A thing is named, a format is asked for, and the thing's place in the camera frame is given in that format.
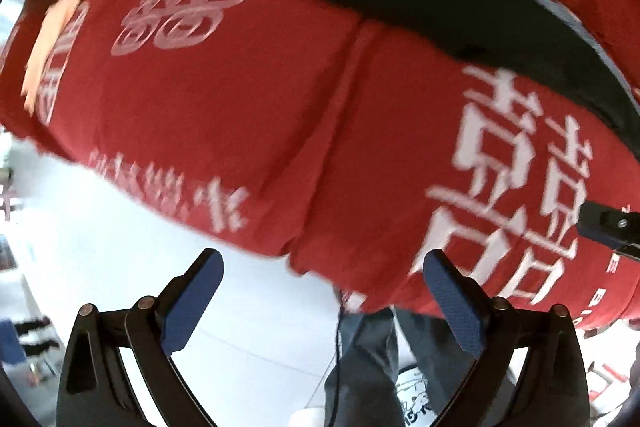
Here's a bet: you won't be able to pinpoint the black cable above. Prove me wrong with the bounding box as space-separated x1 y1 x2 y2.
327 286 352 427

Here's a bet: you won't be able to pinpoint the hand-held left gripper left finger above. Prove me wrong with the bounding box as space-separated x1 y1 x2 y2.
56 248 224 427

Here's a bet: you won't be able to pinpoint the person's white shoe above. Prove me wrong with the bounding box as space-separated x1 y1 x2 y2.
394 364 437 427

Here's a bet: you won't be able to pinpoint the red printed sofa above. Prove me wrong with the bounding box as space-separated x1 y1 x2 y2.
0 0 640 339

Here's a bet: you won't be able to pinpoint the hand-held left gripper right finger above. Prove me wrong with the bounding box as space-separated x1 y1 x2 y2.
422 248 591 427

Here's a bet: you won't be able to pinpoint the person's grey trouser legs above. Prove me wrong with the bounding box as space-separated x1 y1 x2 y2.
322 294 516 427

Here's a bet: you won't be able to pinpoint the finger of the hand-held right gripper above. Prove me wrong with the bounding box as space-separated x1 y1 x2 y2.
575 202 640 253

